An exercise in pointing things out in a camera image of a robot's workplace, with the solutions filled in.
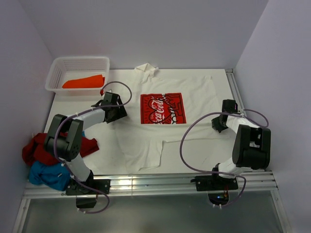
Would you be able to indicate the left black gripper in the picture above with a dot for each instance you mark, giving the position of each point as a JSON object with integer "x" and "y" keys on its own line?
{"x": 121, "y": 113}

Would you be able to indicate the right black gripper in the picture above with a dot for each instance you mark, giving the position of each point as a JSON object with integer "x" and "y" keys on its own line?
{"x": 215, "y": 124}

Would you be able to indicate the white printed t-shirt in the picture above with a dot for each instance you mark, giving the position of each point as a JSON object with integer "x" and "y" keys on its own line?
{"x": 166, "y": 106}

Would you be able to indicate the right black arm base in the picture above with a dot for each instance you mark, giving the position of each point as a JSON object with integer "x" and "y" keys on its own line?
{"x": 217, "y": 188}

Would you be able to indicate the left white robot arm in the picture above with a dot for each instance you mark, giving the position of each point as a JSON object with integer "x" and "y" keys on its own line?
{"x": 64, "y": 137}

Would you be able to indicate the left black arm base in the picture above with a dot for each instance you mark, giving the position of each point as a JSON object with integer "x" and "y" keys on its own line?
{"x": 86, "y": 198}

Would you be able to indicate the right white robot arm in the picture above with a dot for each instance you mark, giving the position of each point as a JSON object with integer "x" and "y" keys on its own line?
{"x": 251, "y": 149}

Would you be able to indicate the orange rolled t-shirt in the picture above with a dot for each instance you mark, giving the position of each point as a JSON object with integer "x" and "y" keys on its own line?
{"x": 95, "y": 81}

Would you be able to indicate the white plastic basket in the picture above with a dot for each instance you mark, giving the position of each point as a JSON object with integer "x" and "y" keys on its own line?
{"x": 68, "y": 68}

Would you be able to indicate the blue t-shirt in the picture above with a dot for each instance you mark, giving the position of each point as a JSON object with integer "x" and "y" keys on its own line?
{"x": 56, "y": 177}

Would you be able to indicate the dark red t-shirt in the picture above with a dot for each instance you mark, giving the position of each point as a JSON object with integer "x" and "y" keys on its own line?
{"x": 34, "y": 151}

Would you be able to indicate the right side aluminium rail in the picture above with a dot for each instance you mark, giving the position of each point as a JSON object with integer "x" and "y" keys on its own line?
{"x": 234, "y": 88}

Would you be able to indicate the aluminium rail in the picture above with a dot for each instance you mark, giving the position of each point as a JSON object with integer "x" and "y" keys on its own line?
{"x": 234, "y": 88}
{"x": 152, "y": 184}

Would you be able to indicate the front aluminium rail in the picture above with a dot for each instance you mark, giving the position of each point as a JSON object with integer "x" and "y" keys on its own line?
{"x": 152, "y": 184}

